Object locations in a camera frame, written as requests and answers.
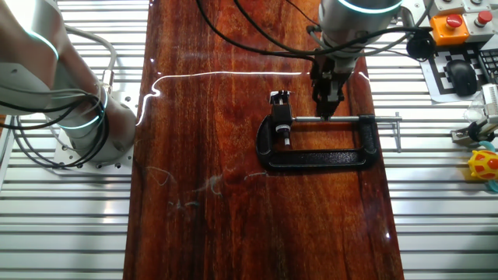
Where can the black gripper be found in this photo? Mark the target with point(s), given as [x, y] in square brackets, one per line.
[328, 78]

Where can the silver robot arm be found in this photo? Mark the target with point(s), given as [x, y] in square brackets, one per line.
[105, 128]

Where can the black C-clamp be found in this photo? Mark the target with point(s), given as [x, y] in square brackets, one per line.
[311, 158]

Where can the checkered marker sheet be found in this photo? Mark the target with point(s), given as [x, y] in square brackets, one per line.
[437, 79]

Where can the black computer mouse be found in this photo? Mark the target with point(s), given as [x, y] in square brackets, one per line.
[461, 78]

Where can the orange emergency stop box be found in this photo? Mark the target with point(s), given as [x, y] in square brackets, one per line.
[447, 35]

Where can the clear plastic cup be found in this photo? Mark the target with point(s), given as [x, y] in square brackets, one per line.
[472, 114]

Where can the grey control box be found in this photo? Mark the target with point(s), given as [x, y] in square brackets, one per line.
[447, 8]

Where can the grey emergency stop box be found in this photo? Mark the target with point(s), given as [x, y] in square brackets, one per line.
[472, 33]

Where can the yellow orange toy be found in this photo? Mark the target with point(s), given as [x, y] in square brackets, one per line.
[484, 165]

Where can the black keyboard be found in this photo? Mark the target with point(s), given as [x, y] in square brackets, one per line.
[491, 64]

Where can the silver camera mount bracket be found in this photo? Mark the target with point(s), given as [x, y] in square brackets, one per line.
[476, 132]

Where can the silver ribbed camera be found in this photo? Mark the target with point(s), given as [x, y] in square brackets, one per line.
[492, 101]

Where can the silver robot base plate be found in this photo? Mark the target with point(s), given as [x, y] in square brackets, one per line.
[120, 163]

